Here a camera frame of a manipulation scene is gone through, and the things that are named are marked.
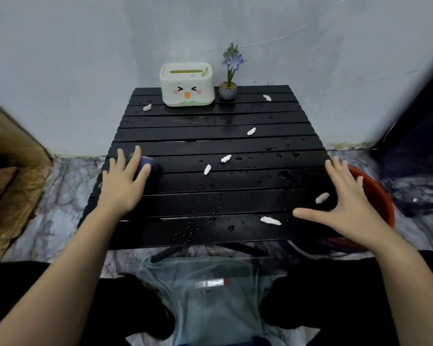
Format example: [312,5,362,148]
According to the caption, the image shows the dark blue cleaning sponge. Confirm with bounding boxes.
[135,156,164,181]

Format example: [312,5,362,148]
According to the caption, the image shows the black slatted folding table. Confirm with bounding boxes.
[77,85,342,264]

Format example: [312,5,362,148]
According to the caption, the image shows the person's left hand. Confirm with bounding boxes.
[98,146,152,219]

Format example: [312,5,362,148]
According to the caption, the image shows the person's right hand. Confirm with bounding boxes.
[292,156,395,251]

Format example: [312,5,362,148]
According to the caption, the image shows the thin white wall cable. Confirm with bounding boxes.
[216,0,351,51]

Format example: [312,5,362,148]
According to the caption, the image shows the person's right forearm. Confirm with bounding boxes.
[372,230,433,346]

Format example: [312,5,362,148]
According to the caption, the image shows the brown cardboard pieces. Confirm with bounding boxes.
[0,93,54,268]

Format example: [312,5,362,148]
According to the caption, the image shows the white tissue box with face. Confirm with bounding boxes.
[159,62,216,107]

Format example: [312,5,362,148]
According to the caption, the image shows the clear plastic bag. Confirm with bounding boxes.
[128,256,296,346]

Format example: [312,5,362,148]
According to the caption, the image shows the person's left leg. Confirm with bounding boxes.
[0,260,175,346]

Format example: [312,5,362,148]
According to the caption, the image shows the purple flower in grey pot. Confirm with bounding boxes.
[218,42,247,101]

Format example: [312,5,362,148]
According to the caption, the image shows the person's left forearm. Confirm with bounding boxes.
[0,208,130,346]

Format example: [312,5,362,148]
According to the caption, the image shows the red plastic basin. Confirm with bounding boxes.
[324,165,396,253]

